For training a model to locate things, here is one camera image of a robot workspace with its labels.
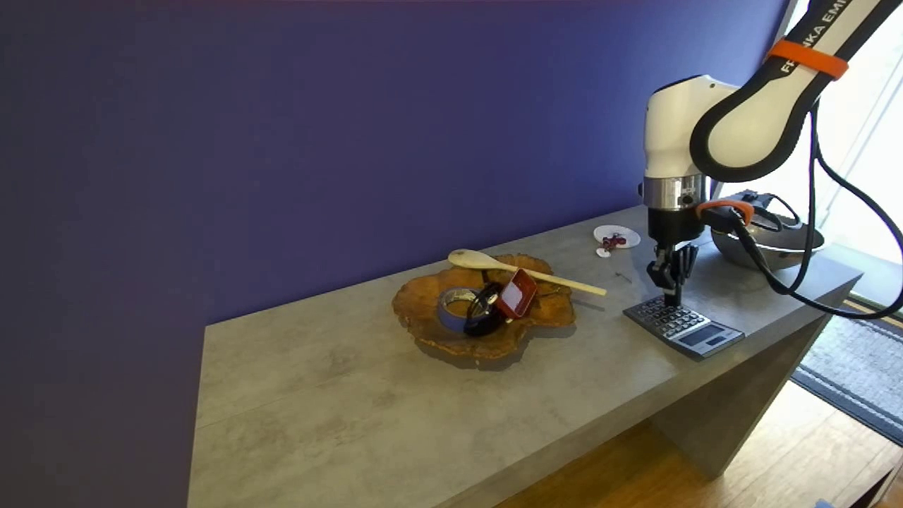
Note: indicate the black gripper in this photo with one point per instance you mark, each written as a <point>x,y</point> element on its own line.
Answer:
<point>673,230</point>

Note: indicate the dark rectangular remote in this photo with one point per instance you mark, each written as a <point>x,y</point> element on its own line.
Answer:
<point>696,331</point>

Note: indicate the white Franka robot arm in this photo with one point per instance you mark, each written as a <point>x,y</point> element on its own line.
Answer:
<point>752,121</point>

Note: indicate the small white plate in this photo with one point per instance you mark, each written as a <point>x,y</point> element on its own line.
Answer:
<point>628,233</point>

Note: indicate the small red pieces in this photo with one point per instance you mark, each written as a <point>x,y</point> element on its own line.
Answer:
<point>613,240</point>

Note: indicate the metal bowl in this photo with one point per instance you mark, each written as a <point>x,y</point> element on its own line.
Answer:
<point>779,247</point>

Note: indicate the red and white box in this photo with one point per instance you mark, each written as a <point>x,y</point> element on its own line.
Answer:
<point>514,297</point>

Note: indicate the small black object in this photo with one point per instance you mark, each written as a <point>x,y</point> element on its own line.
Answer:
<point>480,323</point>

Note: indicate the wooden spoon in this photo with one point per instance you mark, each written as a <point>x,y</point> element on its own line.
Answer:
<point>470,257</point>

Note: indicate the dark grey floor mat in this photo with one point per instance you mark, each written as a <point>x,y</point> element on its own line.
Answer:
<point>855,368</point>

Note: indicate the wooden slab tray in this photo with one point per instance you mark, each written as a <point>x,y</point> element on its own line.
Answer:
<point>424,314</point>

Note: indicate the grey concrete-look cabinet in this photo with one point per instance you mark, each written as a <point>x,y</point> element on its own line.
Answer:
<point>328,423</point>

